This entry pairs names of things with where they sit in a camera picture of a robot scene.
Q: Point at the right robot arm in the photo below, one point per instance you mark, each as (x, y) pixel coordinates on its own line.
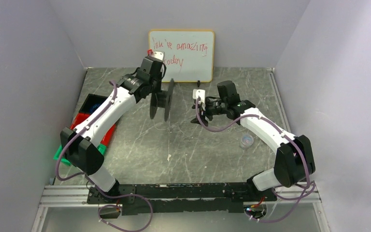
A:
(294, 160)

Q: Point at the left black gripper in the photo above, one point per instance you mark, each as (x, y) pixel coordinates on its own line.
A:
(157, 96)

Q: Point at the black cable spool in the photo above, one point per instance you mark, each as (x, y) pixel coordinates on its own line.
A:
(162, 99)

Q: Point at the aluminium frame rail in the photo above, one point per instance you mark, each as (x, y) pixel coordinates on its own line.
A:
(76, 196)

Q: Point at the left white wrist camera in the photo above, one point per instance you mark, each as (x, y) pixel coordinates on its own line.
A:
(159, 55)

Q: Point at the red bin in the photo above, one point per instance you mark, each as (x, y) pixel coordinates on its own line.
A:
(81, 117)

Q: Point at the black bin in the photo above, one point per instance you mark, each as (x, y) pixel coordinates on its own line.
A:
(92, 103)

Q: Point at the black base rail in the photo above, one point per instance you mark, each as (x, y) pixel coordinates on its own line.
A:
(175, 198)

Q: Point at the clear round container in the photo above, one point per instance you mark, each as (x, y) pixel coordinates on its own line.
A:
(246, 141)

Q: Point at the yellow-framed whiteboard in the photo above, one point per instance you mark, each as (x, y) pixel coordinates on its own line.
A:
(188, 53)

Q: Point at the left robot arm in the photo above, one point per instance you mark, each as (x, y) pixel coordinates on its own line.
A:
(80, 145)

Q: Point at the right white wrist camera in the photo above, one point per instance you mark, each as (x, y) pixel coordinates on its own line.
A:
(199, 95)

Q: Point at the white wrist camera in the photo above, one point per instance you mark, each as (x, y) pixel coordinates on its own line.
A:
(199, 95)
(159, 55)

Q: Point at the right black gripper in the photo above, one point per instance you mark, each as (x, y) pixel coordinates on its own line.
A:
(206, 109)

